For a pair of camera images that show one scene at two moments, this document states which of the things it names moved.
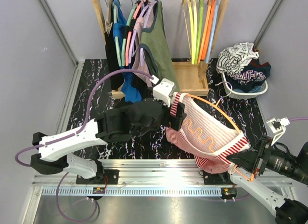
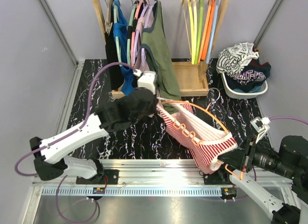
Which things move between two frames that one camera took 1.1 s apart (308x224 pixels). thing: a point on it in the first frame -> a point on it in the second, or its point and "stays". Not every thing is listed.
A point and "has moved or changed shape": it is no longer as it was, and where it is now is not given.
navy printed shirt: x=253 y=74 stays
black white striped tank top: x=231 y=60 stays
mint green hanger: x=116 y=38 stays
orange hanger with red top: x=207 y=133 has moved or changed shape
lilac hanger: x=131 y=56 -> x=141 y=12
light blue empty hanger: x=217 y=4 stays
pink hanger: x=129 y=34 -> x=138 y=7
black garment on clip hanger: x=116 y=82 stays
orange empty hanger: x=204 y=35 stays
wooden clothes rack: x=191 y=78 stays
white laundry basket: x=242 y=95 stays
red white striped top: x=211 y=142 has moved or changed shape
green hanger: x=123 y=41 -> x=129 y=33
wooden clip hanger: x=108 y=24 stays
